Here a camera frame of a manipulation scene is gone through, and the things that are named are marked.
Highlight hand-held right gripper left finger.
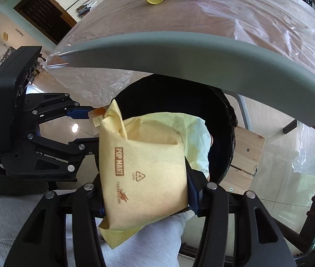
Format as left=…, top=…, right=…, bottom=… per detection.
left=4, top=183, right=108, bottom=267

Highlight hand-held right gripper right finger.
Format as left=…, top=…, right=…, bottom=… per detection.
left=185, top=158, right=297, bottom=267

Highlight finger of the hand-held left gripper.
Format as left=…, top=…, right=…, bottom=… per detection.
left=24, top=92, right=95, bottom=134
left=2, top=133, right=101, bottom=181

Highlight small tan card packet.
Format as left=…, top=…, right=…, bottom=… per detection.
left=88, top=106, right=110, bottom=137

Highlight yellow paper packet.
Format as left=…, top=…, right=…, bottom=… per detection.
left=98, top=99, right=212, bottom=249

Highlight black waste bin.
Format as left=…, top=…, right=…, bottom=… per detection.
left=110, top=74, right=237, bottom=215

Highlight person's grey pants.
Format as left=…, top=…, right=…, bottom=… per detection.
left=0, top=192, right=189, bottom=267

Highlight light wooden stool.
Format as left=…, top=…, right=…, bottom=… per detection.
left=219, top=125, right=266, bottom=194

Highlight grey table leg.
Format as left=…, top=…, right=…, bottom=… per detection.
left=236, top=93, right=252, bottom=130

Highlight stack of books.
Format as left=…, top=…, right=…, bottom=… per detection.
left=75, top=0, right=99, bottom=17

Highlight grey table edge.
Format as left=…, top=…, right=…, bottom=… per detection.
left=60, top=31, right=315, bottom=127

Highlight wooden table with plastic cover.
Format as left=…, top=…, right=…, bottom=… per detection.
left=45, top=0, right=315, bottom=185

